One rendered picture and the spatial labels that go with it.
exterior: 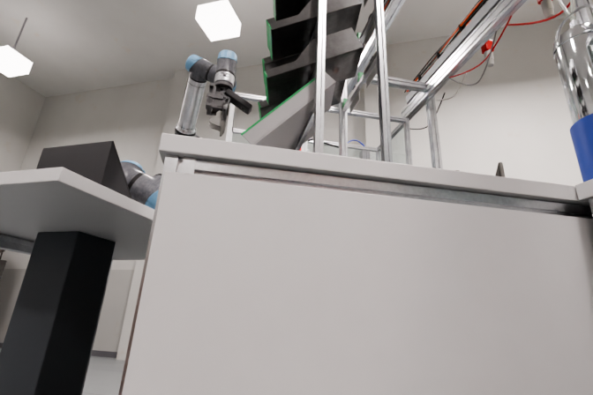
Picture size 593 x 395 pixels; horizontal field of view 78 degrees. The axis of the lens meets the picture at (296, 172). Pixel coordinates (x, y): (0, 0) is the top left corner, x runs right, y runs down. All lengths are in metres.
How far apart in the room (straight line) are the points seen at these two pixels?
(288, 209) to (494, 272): 0.34
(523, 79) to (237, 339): 6.27
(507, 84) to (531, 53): 0.64
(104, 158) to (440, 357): 1.04
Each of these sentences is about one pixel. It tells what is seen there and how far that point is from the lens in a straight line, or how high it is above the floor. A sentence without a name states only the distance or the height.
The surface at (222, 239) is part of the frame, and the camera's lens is 0.54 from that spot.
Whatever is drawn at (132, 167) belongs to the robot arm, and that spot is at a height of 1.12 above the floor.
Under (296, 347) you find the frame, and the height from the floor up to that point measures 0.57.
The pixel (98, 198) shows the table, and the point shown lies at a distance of 0.90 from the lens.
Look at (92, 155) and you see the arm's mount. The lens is 1.31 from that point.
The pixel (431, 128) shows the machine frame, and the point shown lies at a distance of 2.53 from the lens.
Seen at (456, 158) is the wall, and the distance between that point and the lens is 5.78.
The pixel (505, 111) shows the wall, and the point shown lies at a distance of 6.23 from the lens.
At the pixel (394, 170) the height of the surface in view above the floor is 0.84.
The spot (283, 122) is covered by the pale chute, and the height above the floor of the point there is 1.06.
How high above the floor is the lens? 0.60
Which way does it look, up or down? 22 degrees up
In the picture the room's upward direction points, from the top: 3 degrees clockwise
